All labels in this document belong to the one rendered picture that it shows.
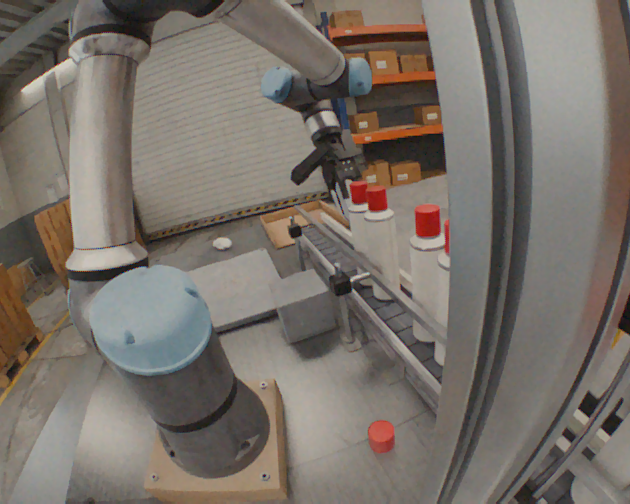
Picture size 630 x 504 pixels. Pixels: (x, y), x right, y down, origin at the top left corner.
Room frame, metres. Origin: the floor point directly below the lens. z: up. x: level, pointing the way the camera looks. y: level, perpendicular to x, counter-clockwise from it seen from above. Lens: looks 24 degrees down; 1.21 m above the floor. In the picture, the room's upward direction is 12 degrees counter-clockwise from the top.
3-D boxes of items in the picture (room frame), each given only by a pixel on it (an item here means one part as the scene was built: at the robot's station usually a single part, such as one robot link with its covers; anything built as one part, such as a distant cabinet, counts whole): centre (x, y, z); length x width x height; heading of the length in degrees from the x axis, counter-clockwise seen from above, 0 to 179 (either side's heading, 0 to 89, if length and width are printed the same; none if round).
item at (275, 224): (1.10, 0.03, 0.85); 0.30 x 0.26 x 0.04; 13
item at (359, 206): (0.54, -0.10, 0.98); 0.05 x 0.05 x 0.20
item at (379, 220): (0.48, -0.12, 0.98); 0.05 x 0.05 x 0.20
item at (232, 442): (0.24, 0.18, 0.92); 0.15 x 0.15 x 0.10
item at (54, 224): (3.37, 2.77, 0.57); 1.20 x 0.85 x 1.14; 4
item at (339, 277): (0.44, -0.05, 0.91); 0.07 x 0.03 x 0.16; 103
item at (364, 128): (4.06, -2.01, 1.26); 2.78 x 0.61 x 2.51; 92
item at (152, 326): (0.24, 0.18, 1.04); 0.13 x 0.12 x 0.14; 53
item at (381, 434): (0.21, -0.03, 0.85); 0.03 x 0.03 x 0.03
